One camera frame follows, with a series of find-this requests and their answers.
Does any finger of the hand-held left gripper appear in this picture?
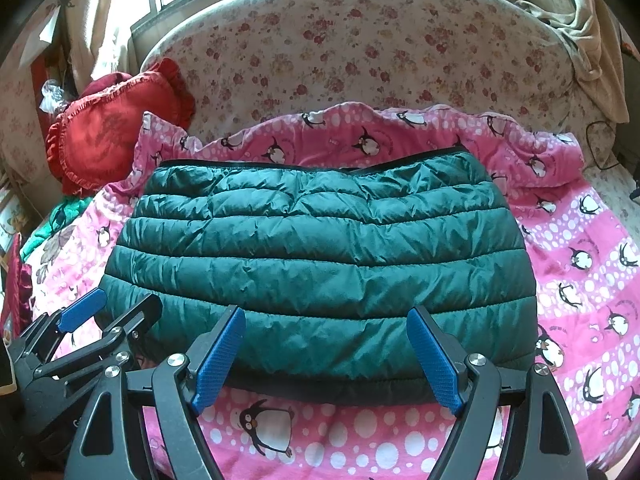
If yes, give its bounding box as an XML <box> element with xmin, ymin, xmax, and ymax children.
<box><xmin>20</xmin><ymin>289</ymin><xmax>108</xmax><ymax>361</ymax></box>
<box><xmin>34</xmin><ymin>292</ymin><xmax>164</xmax><ymax>382</ymax></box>

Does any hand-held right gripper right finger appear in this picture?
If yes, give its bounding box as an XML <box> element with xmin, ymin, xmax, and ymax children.
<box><xmin>406</xmin><ymin>305</ymin><xmax>589</xmax><ymax>480</ymax></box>

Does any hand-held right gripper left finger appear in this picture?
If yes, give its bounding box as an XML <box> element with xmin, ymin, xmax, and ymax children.
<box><xmin>64</xmin><ymin>304</ymin><xmax>247</xmax><ymax>480</ymax></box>

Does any teal quilted puffer jacket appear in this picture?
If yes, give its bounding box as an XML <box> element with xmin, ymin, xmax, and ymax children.
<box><xmin>102</xmin><ymin>145</ymin><xmax>539</xmax><ymax>407</ymax></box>

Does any grey flower print cloth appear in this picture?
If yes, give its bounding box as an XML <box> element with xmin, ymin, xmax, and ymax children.
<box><xmin>22</xmin><ymin>220</ymin><xmax>101</xmax><ymax>303</ymax></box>

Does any dark red satin cloth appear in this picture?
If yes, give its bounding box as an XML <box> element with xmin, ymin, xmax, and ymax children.
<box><xmin>4</xmin><ymin>259</ymin><xmax>35</xmax><ymax>333</ymax></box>

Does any green cloth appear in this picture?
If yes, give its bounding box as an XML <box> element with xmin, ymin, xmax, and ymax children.
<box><xmin>22</xmin><ymin>196</ymin><xmax>95</xmax><ymax>257</ymax></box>

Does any red ruffled pillow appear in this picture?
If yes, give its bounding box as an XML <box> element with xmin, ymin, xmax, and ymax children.
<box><xmin>45</xmin><ymin>57</ymin><xmax>197</xmax><ymax>197</ymax></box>

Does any pink penguin print blanket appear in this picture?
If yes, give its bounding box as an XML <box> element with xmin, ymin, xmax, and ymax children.
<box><xmin>25</xmin><ymin>101</ymin><xmax>640</xmax><ymax>480</ymax></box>

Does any floral cushion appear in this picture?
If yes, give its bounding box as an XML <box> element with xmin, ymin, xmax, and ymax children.
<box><xmin>0</xmin><ymin>60</ymin><xmax>52</xmax><ymax>181</ymax></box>

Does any clear plastic bag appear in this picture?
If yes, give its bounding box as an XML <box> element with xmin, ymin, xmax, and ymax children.
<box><xmin>39</xmin><ymin>78</ymin><xmax>70</xmax><ymax>115</ymax></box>

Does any beige curtain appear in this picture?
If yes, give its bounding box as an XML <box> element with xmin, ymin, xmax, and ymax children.
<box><xmin>64</xmin><ymin>0</ymin><xmax>132</xmax><ymax>92</ymax></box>

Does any white paper sheet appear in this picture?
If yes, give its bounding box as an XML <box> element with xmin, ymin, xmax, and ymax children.
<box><xmin>36</xmin><ymin>9</ymin><xmax>65</xmax><ymax>45</ymax></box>

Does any floral bed sheet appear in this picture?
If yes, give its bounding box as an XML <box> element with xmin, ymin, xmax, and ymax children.
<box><xmin>137</xmin><ymin>0</ymin><xmax>640</xmax><ymax>246</ymax></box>

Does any beige blanket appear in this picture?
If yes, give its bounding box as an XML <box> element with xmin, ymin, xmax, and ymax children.
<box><xmin>514</xmin><ymin>0</ymin><xmax>632</xmax><ymax>124</ymax></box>

